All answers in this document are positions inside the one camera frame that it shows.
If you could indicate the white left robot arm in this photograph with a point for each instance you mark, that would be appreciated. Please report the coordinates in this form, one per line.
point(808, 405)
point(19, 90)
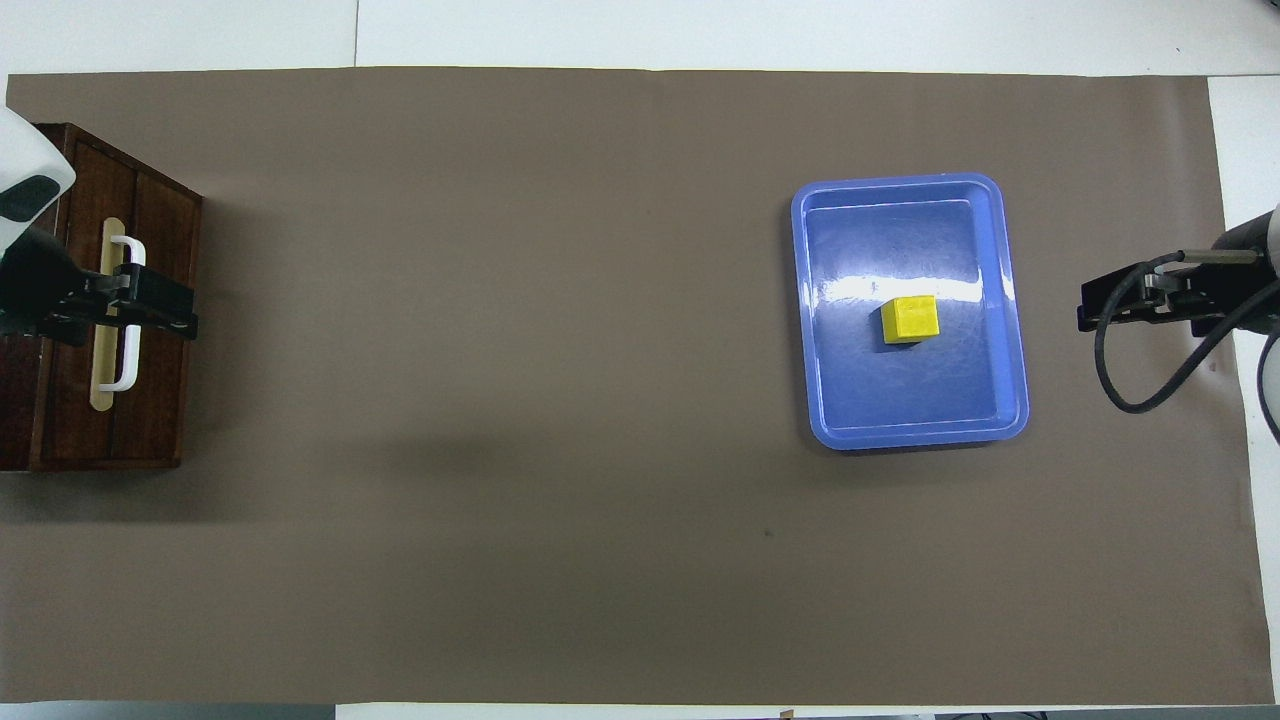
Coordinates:
point(25, 150)

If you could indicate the brown table mat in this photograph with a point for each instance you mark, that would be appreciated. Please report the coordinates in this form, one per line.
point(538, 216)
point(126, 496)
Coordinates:
point(500, 400)

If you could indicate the dark wooden drawer cabinet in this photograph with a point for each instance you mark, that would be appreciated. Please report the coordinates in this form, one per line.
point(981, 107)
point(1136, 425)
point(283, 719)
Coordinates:
point(20, 400)

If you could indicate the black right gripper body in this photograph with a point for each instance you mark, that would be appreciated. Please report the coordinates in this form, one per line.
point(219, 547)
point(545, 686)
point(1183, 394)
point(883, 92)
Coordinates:
point(1235, 300)

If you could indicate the dark wooden drawer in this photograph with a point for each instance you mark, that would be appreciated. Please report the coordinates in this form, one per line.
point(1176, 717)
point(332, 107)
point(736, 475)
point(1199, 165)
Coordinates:
point(160, 400)

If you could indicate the blue plastic tray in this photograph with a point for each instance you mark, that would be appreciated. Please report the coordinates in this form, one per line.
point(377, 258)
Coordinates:
point(920, 400)

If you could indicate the yellow cube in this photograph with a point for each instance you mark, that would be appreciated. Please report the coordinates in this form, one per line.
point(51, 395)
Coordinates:
point(912, 318)

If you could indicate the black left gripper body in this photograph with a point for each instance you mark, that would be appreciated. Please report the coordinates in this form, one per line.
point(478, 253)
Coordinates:
point(35, 290)

